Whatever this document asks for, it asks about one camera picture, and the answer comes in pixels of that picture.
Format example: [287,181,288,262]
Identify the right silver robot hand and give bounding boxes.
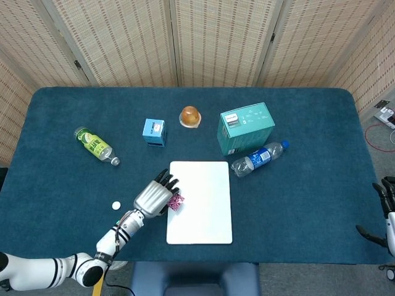
[355,176,395,257]

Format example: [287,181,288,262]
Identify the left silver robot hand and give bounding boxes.
[133,168,183,220]

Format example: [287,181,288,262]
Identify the pink patterned packet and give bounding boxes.
[167,193,185,212]

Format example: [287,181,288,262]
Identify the green label plastic bottle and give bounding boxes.
[73,126,120,167]

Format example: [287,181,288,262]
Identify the white board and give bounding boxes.
[166,160,233,245]

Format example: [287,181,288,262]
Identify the orange jelly cup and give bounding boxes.
[178,105,202,128]

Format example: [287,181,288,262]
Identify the small light blue box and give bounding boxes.
[142,118,168,147]

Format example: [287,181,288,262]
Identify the blue padded seat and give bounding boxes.
[129,261,262,296]

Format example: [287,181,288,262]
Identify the dark blue tablecloth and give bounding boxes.
[0,86,383,266]

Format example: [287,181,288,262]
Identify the white power strip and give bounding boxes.
[373,106,395,130]

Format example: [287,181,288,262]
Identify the teal product box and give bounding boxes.
[217,102,276,157]

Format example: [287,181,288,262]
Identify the blue label water bottle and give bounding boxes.
[231,139,291,178]

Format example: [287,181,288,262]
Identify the woven folding screen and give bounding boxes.
[0,0,395,164]

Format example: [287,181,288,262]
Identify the red cable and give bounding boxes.
[364,123,395,152]

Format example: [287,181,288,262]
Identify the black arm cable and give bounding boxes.
[100,221,133,292]

